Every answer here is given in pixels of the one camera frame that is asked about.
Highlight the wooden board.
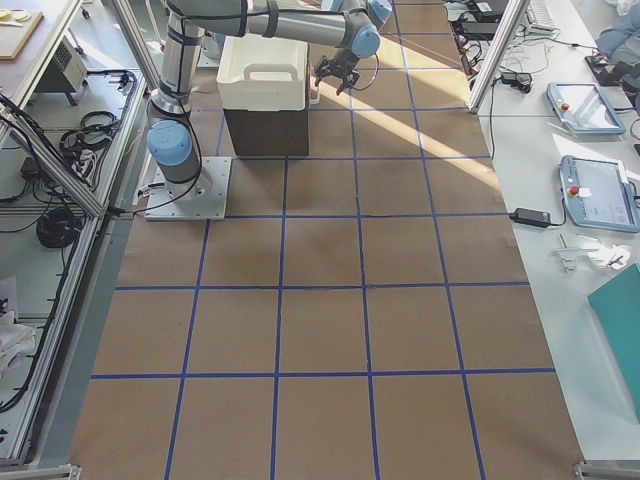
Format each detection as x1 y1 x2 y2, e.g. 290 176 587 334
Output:
1 9 44 60

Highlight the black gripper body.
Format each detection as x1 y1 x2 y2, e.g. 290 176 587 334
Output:
325 48 360 75

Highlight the coiled black cable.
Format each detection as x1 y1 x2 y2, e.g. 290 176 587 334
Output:
36 207 81 250

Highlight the black power adapter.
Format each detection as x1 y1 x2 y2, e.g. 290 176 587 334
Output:
509 208 552 228

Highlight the upper teach pendant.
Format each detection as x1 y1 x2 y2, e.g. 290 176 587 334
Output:
546 82 626 135

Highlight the grey metal box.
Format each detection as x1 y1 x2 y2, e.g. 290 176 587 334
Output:
35 37 88 106

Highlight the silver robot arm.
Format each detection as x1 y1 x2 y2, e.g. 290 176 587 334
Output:
146 1 392 217

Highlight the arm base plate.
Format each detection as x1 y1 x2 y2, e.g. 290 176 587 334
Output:
143 156 232 221

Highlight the white plastic tray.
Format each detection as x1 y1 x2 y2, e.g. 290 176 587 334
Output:
216 34 309 111

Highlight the aluminium frame post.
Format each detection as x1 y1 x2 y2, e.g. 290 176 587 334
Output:
467 0 529 114

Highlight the teach pendant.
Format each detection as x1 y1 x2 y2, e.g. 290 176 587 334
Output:
559 155 639 234
546 82 626 135

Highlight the person in blue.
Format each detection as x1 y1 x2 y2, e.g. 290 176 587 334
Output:
596 25 639 64

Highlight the brown wooden drawer cabinet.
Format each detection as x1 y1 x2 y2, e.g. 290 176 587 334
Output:
224 109 310 157

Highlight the lower teach pendant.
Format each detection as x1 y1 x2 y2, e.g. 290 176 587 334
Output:
559 155 639 234

